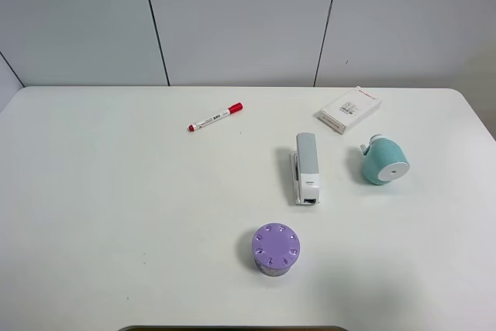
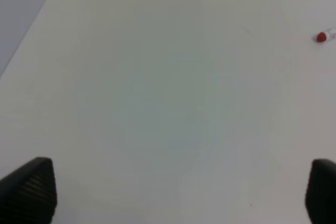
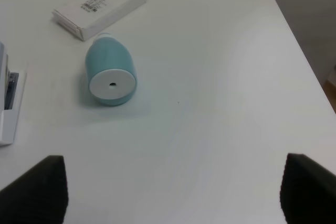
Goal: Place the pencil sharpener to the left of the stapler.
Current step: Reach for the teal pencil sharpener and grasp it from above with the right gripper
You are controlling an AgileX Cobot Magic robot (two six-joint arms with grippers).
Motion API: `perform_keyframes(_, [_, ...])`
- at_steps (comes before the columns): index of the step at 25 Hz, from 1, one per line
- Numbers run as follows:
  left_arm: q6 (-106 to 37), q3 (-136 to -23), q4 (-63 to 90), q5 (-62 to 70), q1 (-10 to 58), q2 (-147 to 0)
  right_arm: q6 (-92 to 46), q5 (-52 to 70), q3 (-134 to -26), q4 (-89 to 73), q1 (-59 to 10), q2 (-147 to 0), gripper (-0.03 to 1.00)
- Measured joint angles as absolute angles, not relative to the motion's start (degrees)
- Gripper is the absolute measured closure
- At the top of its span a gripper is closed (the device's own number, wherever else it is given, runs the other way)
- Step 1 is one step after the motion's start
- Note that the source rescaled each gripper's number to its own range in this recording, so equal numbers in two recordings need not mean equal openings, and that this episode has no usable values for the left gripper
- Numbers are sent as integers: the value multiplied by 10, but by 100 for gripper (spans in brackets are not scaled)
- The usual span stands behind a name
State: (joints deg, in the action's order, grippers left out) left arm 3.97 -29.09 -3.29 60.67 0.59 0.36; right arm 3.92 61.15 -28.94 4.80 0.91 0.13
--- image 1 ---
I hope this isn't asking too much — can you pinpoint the purple lidded jar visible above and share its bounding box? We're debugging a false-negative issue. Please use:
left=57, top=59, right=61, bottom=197
left=252, top=222, right=301, bottom=277

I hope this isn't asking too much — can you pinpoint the white and grey stapler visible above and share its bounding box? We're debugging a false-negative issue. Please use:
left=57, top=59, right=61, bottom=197
left=289, top=133, right=320, bottom=205

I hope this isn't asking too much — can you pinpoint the white cardboard box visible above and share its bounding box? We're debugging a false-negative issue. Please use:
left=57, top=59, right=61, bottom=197
left=316, top=86, right=382, bottom=135

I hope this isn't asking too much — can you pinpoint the red and white marker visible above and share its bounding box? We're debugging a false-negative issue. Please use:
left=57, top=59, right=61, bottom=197
left=188, top=102, right=243, bottom=133

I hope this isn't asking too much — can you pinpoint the teal pencil sharpener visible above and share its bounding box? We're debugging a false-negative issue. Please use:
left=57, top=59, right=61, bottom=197
left=360, top=134, right=410, bottom=185

